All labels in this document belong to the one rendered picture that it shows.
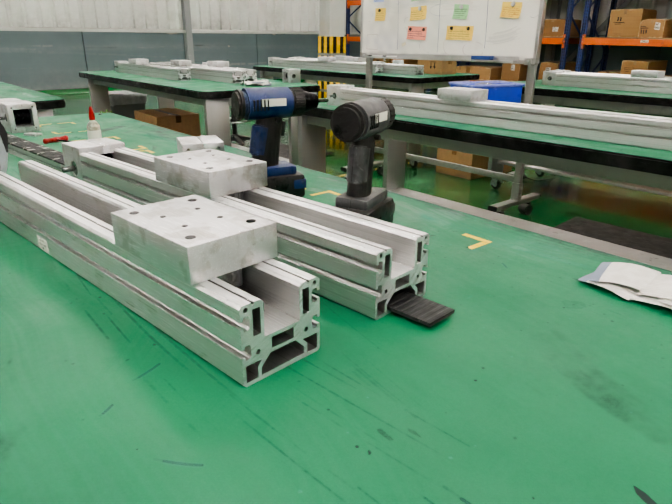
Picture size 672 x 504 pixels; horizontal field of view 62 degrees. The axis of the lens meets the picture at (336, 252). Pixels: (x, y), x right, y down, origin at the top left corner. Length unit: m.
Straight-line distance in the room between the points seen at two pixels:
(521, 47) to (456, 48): 0.47
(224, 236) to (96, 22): 12.30
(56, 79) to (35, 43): 0.70
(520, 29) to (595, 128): 1.71
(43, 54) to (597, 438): 12.25
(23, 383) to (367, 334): 0.35
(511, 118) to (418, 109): 0.44
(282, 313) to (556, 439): 0.28
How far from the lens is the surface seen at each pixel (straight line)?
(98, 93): 5.82
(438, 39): 4.01
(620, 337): 0.70
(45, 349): 0.67
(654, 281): 0.84
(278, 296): 0.58
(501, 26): 3.72
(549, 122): 2.09
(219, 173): 0.85
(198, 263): 0.55
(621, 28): 10.80
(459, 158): 4.79
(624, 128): 1.99
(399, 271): 0.68
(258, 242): 0.59
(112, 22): 12.89
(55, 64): 12.54
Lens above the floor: 1.09
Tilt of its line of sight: 21 degrees down
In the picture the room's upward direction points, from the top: straight up
